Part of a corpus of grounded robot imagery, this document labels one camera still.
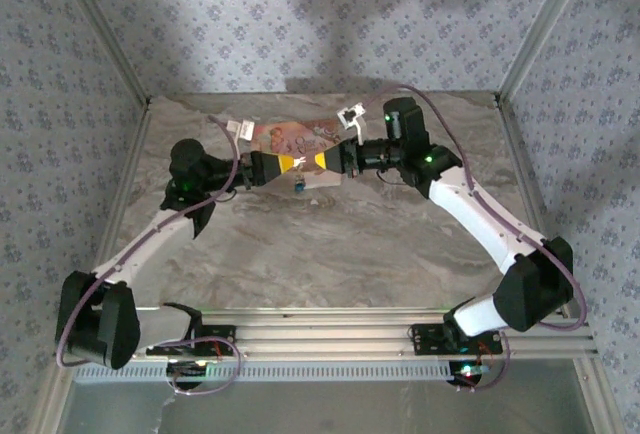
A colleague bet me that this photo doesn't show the pink printed snack bag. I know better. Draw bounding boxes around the pink printed snack bag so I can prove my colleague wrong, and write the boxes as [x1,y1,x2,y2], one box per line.
[249,121,349,190]

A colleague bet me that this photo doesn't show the black controller board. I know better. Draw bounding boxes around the black controller board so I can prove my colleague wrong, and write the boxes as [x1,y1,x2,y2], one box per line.
[166,359,217,391]
[447,360,492,392]

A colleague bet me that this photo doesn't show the grey metal shelf panel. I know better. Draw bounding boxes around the grey metal shelf panel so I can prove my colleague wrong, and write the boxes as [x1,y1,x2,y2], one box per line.
[57,378,590,434]

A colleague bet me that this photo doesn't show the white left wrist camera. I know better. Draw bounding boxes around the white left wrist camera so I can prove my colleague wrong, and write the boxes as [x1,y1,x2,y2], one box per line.
[225,119,257,143]

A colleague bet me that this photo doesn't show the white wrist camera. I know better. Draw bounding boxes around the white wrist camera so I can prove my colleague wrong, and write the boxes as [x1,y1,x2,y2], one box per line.
[336,104,370,145]
[225,119,257,143]

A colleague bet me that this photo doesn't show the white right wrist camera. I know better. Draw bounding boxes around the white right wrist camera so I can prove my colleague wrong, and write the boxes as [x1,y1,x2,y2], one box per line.
[336,104,370,145]

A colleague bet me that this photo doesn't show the aluminium table side rail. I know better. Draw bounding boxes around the aluminium table side rail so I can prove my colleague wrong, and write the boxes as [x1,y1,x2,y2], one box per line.
[29,101,156,434]
[493,96,624,434]

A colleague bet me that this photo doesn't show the aluminium mounting rail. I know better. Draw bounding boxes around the aluminium mounting rail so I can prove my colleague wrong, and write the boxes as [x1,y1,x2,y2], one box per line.
[53,305,599,361]

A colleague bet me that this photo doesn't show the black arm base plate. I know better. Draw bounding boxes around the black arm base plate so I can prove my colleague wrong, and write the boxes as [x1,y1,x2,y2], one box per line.
[146,322,237,358]
[408,322,504,356]

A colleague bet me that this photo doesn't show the aluminium frame post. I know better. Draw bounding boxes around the aluminium frame post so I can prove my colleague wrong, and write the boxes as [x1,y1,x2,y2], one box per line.
[496,0,597,105]
[51,0,154,108]

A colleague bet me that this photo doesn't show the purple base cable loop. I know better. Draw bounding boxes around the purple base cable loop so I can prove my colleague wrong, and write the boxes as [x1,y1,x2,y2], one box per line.
[458,331,512,393]
[168,337,243,397]

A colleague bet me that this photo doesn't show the grey slotted cable duct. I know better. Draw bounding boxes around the grey slotted cable duct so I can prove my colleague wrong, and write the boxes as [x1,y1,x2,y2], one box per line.
[73,360,482,384]

